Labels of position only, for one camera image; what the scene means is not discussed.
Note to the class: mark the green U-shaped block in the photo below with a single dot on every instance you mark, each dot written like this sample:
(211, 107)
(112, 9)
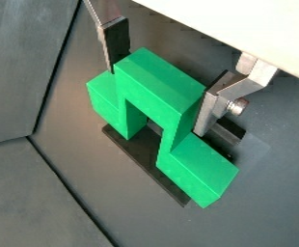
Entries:
(145, 89)

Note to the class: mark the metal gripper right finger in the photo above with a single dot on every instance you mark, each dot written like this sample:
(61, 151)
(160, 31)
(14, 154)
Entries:
(223, 97)

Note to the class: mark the black L-shaped fixture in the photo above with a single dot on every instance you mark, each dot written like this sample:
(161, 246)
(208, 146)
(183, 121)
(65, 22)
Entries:
(141, 149)

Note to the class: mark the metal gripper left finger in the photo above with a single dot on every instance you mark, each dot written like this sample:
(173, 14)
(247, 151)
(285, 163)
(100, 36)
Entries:
(112, 28)

